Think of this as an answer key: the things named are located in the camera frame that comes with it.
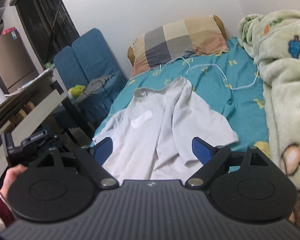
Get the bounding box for brown refrigerator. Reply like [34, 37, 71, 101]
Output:
[0, 30, 39, 94]

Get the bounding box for person's left hand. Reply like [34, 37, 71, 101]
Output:
[0, 164, 27, 202]

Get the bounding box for grey cloth on chair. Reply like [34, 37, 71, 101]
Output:
[76, 73, 117, 103]

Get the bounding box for dark window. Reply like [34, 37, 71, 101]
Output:
[10, 0, 79, 65]

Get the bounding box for white charging cable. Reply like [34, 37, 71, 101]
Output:
[159, 56, 261, 91]

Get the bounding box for checkered pillow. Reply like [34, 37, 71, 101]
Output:
[127, 16, 229, 76]

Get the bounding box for blue covered chair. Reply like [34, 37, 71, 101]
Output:
[53, 28, 127, 126]

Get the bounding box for green plush toy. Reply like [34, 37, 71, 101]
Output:
[68, 85, 86, 99]

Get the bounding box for white t-shirt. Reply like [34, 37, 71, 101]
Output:
[94, 77, 238, 183]

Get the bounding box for teal patterned bed sheet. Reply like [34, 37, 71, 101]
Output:
[93, 38, 270, 155]

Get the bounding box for green fleece cartoon blanket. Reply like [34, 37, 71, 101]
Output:
[238, 10, 300, 228]

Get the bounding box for white and black desk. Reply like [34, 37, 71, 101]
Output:
[0, 68, 96, 193]

